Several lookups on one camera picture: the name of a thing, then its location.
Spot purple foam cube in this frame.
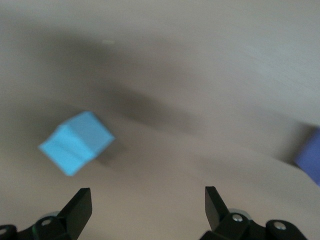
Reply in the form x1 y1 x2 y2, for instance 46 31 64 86
293 125 320 188

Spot brown table cover mat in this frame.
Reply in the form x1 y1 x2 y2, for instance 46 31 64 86
0 0 320 240

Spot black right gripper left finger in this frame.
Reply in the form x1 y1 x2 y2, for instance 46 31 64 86
0 187 93 240

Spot light blue foam cube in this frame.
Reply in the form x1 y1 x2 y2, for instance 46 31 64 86
38 110 117 177

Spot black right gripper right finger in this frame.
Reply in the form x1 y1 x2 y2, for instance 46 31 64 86
201 186 306 240

